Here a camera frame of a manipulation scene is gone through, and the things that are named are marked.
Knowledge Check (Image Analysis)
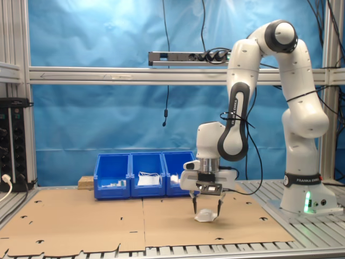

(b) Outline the clear medical packet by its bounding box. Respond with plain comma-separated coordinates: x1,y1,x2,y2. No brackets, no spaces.
194,209,217,223

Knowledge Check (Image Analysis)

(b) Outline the blue plastic bin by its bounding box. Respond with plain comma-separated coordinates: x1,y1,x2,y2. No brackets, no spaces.
130,152,167,198
93,153,132,200
162,151,202,197

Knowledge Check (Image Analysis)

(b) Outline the brown cardboard sheet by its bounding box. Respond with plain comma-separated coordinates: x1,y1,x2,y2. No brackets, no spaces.
0,188,147,257
141,181,296,248

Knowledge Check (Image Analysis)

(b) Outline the white face masks stack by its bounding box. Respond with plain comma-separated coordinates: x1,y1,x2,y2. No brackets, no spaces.
137,172,163,187

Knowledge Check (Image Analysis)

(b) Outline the wooden chipboard block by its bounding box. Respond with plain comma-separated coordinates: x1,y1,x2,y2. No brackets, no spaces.
78,175,95,191

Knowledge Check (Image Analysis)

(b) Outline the silver power strip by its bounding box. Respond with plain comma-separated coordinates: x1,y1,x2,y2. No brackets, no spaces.
148,49,232,67

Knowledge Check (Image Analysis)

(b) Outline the horizontal aluminium beam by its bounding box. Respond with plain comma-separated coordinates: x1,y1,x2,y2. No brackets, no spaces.
28,66,328,86

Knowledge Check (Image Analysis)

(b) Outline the black socket tower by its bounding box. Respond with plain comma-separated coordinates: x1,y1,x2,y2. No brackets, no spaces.
0,97,31,193

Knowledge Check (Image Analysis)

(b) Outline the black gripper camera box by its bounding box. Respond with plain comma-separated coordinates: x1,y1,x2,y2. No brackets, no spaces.
196,174,223,195

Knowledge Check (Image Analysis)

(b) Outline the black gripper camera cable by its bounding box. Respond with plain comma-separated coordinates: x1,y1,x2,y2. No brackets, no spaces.
219,80,265,196

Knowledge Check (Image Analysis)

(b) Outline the hanging black cable with ferrite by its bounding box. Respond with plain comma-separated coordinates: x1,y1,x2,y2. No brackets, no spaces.
161,0,171,127

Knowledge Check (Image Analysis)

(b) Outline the black plug with cable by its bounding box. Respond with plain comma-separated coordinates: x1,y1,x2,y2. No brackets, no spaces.
0,174,30,224

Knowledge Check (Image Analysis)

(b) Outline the white plug with cable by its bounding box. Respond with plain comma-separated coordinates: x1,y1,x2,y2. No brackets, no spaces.
0,174,13,203

